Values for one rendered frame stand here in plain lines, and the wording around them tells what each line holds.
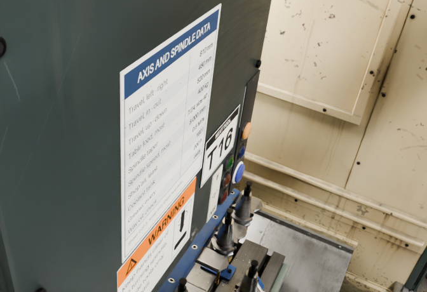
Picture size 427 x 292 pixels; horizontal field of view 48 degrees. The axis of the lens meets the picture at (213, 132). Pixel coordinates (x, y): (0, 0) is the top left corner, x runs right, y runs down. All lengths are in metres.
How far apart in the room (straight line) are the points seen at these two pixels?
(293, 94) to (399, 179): 0.40
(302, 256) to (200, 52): 1.35
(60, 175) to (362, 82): 1.14
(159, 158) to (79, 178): 0.12
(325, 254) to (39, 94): 1.54
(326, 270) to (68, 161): 1.47
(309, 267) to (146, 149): 1.36
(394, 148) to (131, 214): 1.13
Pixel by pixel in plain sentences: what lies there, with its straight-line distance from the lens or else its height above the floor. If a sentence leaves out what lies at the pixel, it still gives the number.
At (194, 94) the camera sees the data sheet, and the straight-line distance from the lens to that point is 0.46.
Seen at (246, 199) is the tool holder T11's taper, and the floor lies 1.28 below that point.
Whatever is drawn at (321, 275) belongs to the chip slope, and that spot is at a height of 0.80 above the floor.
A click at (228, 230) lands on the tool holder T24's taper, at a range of 1.13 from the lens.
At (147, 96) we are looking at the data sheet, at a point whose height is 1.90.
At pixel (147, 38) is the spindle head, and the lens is 0.35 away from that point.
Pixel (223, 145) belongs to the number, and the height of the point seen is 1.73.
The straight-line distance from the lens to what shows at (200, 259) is 1.14.
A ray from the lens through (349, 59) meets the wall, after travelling 1.37.
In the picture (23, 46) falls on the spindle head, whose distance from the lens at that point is 0.25.
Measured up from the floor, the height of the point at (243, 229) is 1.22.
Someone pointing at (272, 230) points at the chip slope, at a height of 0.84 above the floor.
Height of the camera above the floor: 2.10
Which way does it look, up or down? 36 degrees down
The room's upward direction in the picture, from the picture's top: 8 degrees clockwise
